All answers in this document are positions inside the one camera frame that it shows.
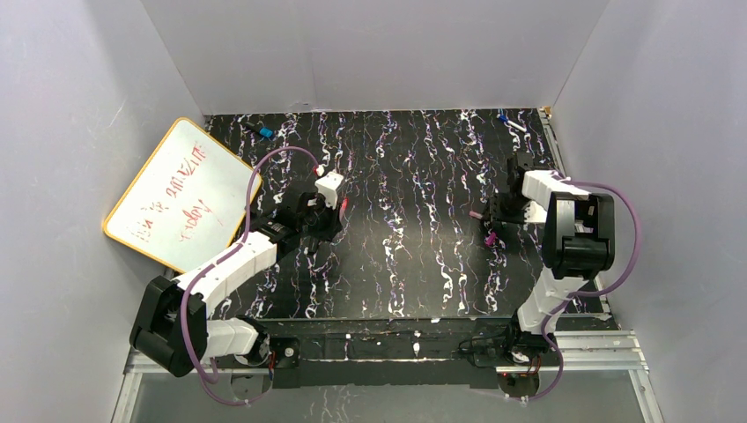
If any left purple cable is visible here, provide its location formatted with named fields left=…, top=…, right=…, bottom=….
left=181, top=145, right=322, bottom=408

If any orange black marker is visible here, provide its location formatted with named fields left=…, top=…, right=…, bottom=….
left=306, top=236, right=321, bottom=255

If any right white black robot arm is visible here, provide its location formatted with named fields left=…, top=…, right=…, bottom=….
left=480, top=152, right=615, bottom=360

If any pink marker pen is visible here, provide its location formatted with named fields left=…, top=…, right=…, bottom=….
left=338, top=197, right=348, bottom=222

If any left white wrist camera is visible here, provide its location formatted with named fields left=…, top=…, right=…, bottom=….
left=314, top=171, right=344, bottom=210

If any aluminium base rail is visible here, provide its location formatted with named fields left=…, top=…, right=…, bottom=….
left=123, top=330, right=649, bottom=375

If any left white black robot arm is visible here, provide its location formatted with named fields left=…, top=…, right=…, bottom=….
left=129, top=192, right=348, bottom=377

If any yellow framed whiteboard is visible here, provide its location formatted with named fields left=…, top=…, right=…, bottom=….
left=103, top=117, right=263, bottom=273

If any blue capped white marker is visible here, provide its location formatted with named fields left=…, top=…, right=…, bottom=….
left=499, top=115, right=527, bottom=133

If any magenta pen cap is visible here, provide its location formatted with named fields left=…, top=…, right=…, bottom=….
left=484, top=232, right=497, bottom=247

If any blue black marker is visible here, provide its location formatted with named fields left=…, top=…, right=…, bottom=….
left=245, top=122, right=275, bottom=139

